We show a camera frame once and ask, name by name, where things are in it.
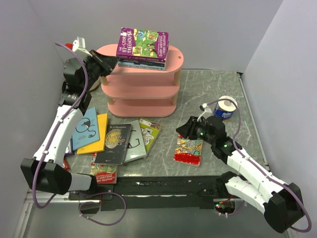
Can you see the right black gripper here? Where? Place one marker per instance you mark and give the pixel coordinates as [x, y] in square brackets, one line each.
[187, 130]

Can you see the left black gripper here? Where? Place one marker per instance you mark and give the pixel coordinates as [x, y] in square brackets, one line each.
[107, 63]

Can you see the purple 117-Storey Treehouse book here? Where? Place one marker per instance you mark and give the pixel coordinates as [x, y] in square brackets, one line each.
[142, 44]

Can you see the Little Women book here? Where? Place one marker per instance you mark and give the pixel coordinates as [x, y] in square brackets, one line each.
[141, 61]

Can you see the blue 143-Storey Treehouse book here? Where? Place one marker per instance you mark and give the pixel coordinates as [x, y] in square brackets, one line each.
[140, 66]

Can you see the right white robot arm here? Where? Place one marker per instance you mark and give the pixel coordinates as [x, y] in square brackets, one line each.
[279, 202]

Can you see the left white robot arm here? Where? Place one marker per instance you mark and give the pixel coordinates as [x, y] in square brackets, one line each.
[44, 171]

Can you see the white toilet paper roll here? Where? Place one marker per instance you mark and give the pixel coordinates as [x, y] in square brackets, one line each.
[95, 86]

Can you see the red Storey Treehouse book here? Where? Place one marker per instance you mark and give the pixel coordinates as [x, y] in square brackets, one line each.
[188, 151]

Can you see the green book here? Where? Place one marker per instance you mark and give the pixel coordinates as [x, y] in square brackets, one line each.
[150, 131]

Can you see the pink three-tier shelf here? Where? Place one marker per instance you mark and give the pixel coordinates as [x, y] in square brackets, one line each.
[136, 92]

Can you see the blue wrapped tissue roll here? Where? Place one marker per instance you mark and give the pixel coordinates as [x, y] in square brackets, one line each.
[225, 107]

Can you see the grey book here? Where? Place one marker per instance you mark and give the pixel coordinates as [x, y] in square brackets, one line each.
[136, 147]

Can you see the black base bar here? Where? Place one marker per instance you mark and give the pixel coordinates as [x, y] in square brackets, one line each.
[174, 192]

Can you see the light blue book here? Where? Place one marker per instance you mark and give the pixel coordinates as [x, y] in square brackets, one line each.
[87, 130]

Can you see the black Moon and Sixpence book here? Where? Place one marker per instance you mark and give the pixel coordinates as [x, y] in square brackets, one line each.
[116, 143]

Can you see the red Treehouse book at edge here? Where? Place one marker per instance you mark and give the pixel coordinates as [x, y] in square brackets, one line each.
[105, 174]

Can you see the small red box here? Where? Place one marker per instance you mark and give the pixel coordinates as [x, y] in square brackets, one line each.
[66, 165]

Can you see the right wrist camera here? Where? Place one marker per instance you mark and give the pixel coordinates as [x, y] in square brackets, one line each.
[206, 112]

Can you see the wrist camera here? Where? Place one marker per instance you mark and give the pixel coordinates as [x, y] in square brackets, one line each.
[79, 48]
[206, 112]

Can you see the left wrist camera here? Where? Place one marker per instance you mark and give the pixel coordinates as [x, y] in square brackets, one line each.
[79, 48]

